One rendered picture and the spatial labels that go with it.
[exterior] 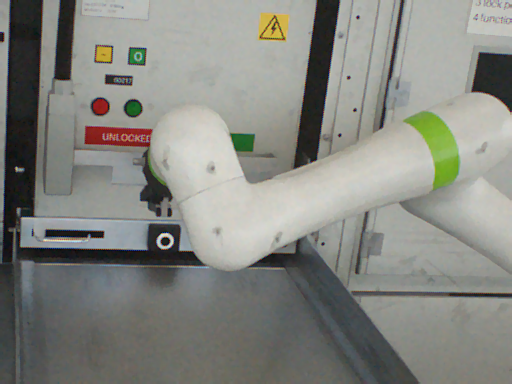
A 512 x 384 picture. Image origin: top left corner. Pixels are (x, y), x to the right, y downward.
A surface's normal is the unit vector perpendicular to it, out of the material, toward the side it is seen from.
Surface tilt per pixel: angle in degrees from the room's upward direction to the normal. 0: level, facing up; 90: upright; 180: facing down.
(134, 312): 0
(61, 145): 90
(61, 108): 61
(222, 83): 90
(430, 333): 90
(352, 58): 90
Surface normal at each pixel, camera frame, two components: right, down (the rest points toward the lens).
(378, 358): -0.98, -0.03
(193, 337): 0.11, -0.93
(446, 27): 0.19, 0.36
